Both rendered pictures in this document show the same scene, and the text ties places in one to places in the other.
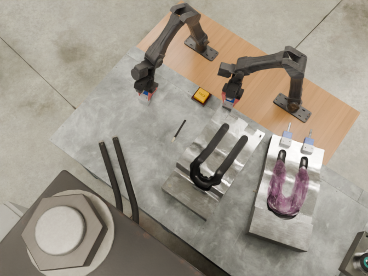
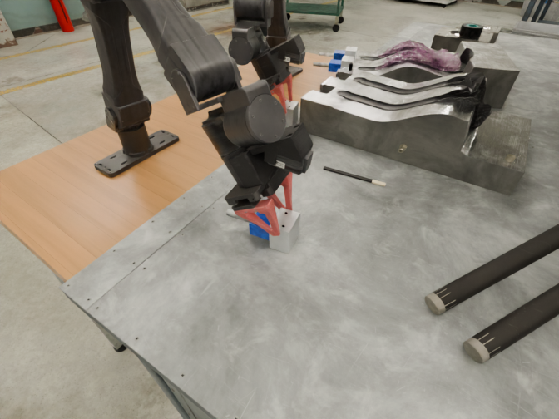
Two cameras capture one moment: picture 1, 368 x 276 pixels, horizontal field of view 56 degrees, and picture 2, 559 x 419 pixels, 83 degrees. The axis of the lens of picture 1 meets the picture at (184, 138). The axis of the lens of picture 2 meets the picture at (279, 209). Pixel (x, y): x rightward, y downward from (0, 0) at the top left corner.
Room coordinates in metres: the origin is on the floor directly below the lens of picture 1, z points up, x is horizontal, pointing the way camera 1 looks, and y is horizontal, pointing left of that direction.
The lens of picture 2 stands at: (0.84, 0.58, 1.22)
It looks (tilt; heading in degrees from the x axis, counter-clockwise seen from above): 43 degrees down; 267
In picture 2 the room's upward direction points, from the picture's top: straight up
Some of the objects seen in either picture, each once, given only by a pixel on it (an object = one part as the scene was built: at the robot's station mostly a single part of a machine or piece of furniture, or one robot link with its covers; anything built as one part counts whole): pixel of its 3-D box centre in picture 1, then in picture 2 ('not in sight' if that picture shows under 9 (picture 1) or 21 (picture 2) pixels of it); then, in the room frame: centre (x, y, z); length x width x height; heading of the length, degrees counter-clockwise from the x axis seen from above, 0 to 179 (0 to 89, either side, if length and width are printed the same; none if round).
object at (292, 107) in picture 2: (230, 98); (273, 110); (0.82, -0.24, 0.83); 0.13 x 0.05 x 0.05; 157
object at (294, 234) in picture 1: (287, 189); (417, 66); (0.33, -0.48, 0.86); 0.50 x 0.26 x 0.11; 162
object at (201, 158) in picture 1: (218, 156); (414, 88); (0.48, -0.16, 0.92); 0.35 x 0.16 x 0.09; 144
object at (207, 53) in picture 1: (201, 44); (135, 138); (1.15, -0.10, 0.84); 0.20 x 0.07 x 0.08; 52
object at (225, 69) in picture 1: (231, 69); (249, 30); (0.87, -0.23, 1.03); 0.12 x 0.09 x 0.12; 75
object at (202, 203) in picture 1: (213, 160); (413, 110); (0.47, -0.14, 0.87); 0.50 x 0.26 x 0.14; 144
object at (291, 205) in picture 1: (288, 186); (419, 53); (0.34, -0.48, 0.90); 0.26 x 0.18 x 0.08; 162
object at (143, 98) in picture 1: (148, 92); (259, 222); (0.86, 0.19, 0.83); 0.13 x 0.05 x 0.05; 153
